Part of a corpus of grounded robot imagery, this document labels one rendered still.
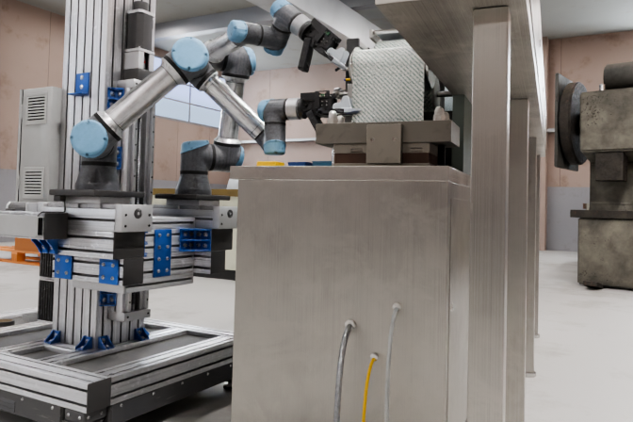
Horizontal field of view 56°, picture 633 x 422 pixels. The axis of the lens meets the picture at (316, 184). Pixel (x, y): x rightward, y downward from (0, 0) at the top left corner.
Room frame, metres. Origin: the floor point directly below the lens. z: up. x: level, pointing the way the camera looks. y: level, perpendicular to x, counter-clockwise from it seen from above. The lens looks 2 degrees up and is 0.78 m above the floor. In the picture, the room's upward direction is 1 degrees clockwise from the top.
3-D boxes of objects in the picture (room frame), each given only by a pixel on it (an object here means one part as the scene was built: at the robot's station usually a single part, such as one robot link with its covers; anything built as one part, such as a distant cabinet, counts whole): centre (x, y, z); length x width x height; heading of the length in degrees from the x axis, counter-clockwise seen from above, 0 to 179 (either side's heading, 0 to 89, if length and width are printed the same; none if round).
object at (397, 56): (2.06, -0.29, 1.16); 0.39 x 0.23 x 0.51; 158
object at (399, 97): (1.88, -0.22, 1.12); 0.23 x 0.01 x 0.18; 68
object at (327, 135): (1.75, -0.21, 1.00); 0.40 x 0.16 x 0.06; 68
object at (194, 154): (2.49, 0.51, 0.98); 0.13 x 0.12 x 0.14; 120
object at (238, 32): (2.23, 0.37, 1.39); 0.49 x 0.11 x 0.12; 30
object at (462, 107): (2.85, -0.85, 1.02); 2.24 x 0.04 x 0.24; 158
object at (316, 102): (1.97, 0.00, 1.12); 0.12 x 0.08 x 0.09; 68
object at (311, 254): (2.83, -0.52, 0.43); 2.52 x 0.64 x 0.86; 158
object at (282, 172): (2.84, -0.51, 0.88); 2.52 x 0.66 x 0.04; 158
